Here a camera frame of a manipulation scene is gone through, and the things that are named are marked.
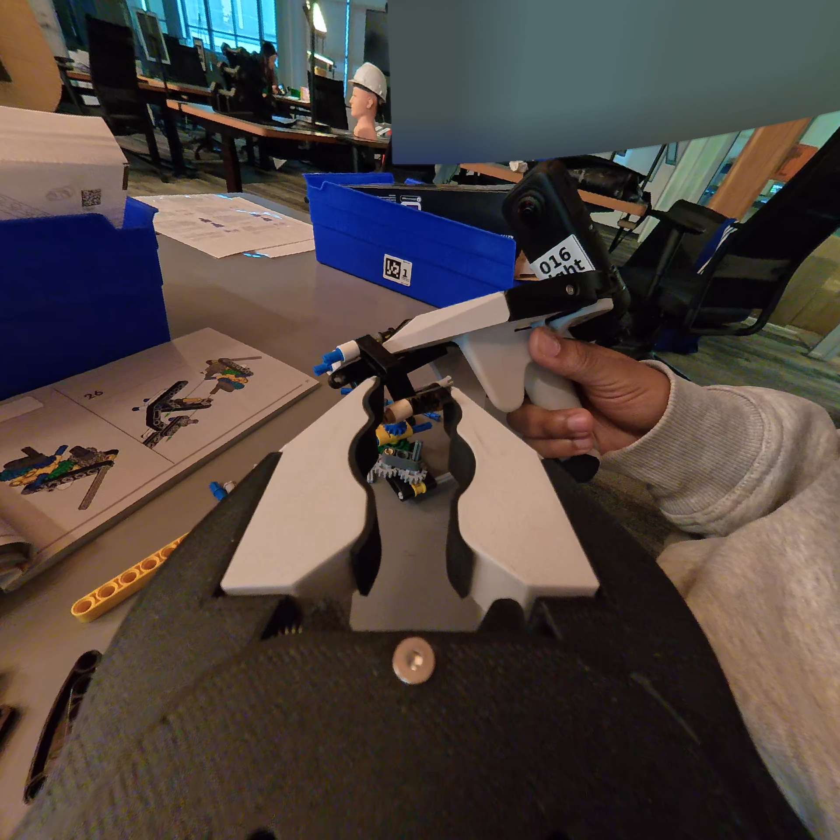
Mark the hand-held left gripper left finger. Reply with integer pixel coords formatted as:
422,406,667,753
220,377,386,599

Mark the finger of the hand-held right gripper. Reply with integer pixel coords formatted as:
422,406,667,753
381,292,515,370

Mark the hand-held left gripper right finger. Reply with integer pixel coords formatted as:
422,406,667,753
448,387,601,616

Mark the black lego frame assembly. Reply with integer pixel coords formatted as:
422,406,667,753
314,335,457,427

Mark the yellow lego gear assembly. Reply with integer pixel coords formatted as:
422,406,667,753
367,420,441,504

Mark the person's right forearm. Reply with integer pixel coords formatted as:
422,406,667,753
598,360,840,540

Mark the lego instruction booklet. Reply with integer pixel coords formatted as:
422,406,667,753
0,327,320,592

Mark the yellow lego beam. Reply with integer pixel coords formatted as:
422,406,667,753
71,533,188,623

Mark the person's right hand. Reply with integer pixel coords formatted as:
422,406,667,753
508,326,673,460

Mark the blue plastic bin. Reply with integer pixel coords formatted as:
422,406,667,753
304,172,519,309
0,197,170,401

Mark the black office chair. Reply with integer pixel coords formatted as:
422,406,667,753
85,14,155,181
617,128,840,358

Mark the mannequin head white hard hat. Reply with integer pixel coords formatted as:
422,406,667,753
346,62,391,140

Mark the printed paper sheet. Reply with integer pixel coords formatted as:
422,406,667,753
134,193,316,259

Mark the wooden office desk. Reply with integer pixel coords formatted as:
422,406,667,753
166,98,392,193

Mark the person's grey sweatshirt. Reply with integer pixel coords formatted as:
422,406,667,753
656,521,840,840

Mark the floor lamp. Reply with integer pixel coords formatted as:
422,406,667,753
303,0,329,73

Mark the white cardboard box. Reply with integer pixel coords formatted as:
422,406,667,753
0,105,130,227

